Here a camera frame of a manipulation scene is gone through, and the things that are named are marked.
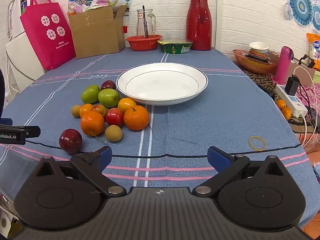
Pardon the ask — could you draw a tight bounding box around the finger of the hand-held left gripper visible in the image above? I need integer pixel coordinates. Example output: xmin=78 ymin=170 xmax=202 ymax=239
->
xmin=0 ymin=124 xmax=41 ymax=138

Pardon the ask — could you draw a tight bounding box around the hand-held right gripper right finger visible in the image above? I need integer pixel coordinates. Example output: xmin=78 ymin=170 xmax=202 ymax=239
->
xmin=193 ymin=146 xmax=288 ymax=197

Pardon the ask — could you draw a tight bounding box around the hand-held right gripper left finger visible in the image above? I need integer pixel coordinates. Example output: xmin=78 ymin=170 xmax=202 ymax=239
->
xmin=32 ymin=145 xmax=127 ymax=197

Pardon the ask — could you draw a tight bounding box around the large orange tangerine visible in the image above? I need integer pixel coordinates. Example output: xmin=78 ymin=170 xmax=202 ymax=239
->
xmin=124 ymin=105 xmax=150 ymax=131
xmin=80 ymin=111 xmax=105 ymax=137

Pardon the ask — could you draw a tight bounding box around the dark red plum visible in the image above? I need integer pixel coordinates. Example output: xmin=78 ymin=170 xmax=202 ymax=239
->
xmin=100 ymin=80 xmax=117 ymax=91
xmin=59 ymin=129 xmax=83 ymax=153

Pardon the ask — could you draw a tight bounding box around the red-orange small fruit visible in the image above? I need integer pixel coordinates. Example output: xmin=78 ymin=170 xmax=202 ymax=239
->
xmin=92 ymin=104 xmax=108 ymax=118

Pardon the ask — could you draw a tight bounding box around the small orange tangerine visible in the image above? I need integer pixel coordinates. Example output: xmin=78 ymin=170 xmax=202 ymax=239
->
xmin=79 ymin=103 xmax=94 ymax=117

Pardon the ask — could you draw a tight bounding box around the small yellow-orange tangerine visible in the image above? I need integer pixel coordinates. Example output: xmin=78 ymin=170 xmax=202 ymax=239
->
xmin=117 ymin=97 xmax=137 ymax=113

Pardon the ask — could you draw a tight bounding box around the white plate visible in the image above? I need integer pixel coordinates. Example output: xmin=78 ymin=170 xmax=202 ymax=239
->
xmin=116 ymin=62 xmax=208 ymax=106

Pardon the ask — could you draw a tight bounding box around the blue striped tablecloth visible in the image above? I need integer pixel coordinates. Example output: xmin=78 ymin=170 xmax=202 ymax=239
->
xmin=0 ymin=46 xmax=312 ymax=232

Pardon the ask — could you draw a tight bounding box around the yellow rubber band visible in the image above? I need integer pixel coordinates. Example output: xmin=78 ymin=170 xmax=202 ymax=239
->
xmin=249 ymin=136 xmax=267 ymax=151

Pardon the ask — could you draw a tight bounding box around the green mango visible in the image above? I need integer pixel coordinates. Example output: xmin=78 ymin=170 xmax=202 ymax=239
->
xmin=81 ymin=85 xmax=101 ymax=104

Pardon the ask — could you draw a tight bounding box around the white appliance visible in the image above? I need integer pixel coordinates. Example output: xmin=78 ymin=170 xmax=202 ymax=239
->
xmin=5 ymin=0 xmax=47 ymax=88

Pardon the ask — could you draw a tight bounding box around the leopard print cloth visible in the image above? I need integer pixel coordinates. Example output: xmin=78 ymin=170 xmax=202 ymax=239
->
xmin=235 ymin=62 xmax=278 ymax=98

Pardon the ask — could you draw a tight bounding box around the white power strip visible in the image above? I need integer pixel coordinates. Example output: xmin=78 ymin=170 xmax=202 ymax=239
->
xmin=275 ymin=84 xmax=308 ymax=118

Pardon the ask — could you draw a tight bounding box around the amber glass bowl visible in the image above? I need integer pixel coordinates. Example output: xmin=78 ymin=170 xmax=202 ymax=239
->
xmin=233 ymin=49 xmax=278 ymax=75

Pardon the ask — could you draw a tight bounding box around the pink tote bag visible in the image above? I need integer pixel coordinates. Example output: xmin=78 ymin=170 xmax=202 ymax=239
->
xmin=20 ymin=0 xmax=77 ymax=70

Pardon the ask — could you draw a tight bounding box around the black charger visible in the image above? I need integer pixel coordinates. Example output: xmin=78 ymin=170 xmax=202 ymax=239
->
xmin=285 ymin=75 xmax=300 ymax=96

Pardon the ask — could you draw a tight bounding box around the pink floral cloth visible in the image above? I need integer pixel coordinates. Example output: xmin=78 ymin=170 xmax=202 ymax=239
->
xmin=290 ymin=80 xmax=320 ymax=155

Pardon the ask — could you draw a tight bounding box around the pink thermos bottle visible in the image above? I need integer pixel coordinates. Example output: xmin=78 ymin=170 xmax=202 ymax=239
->
xmin=274 ymin=46 xmax=294 ymax=85

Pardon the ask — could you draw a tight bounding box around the brown cardboard box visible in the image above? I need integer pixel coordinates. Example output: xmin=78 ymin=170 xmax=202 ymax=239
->
xmin=68 ymin=5 xmax=128 ymax=59

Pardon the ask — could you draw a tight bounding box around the red plastic basket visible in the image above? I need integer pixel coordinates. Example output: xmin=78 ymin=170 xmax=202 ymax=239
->
xmin=125 ymin=35 xmax=163 ymax=51

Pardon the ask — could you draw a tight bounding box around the green foil bowl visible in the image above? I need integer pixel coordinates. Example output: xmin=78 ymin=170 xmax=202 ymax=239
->
xmin=157 ymin=39 xmax=194 ymax=54

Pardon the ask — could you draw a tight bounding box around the flat cardboard box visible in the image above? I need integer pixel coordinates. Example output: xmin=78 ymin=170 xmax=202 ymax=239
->
xmin=267 ymin=52 xmax=320 ymax=85

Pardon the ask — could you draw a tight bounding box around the red thermos jug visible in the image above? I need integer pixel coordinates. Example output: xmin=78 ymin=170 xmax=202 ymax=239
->
xmin=186 ymin=0 xmax=212 ymax=51

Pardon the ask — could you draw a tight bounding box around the glass pitcher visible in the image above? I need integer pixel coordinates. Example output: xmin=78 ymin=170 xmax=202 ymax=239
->
xmin=136 ymin=9 xmax=157 ymax=38

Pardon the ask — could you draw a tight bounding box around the black stirrer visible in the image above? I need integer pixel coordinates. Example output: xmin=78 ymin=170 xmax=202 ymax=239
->
xmin=142 ymin=5 xmax=149 ymax=38

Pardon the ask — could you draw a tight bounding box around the floral plastic bag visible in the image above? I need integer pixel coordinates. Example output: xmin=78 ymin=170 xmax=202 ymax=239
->
xmin=67 ymin=0 xmax=128 ymax=14

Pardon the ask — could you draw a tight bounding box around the orange snack packet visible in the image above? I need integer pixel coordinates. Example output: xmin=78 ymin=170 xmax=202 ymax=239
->
xmin=307 ymin=33 xmax=320 ymax=70

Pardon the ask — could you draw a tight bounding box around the medium blue paper fan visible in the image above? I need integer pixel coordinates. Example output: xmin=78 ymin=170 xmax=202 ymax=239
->
xmin=311 ymin=4 xmax=320 ymax=32

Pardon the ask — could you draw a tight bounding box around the large blue paper fan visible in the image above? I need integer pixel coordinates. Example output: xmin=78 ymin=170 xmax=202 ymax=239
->
xmin=285 ymin=0 xmax=314 ymax=27

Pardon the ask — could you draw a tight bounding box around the white cable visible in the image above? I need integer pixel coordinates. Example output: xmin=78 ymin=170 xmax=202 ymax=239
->
xmin=294 ymin=66 xmax=320 ymax=147

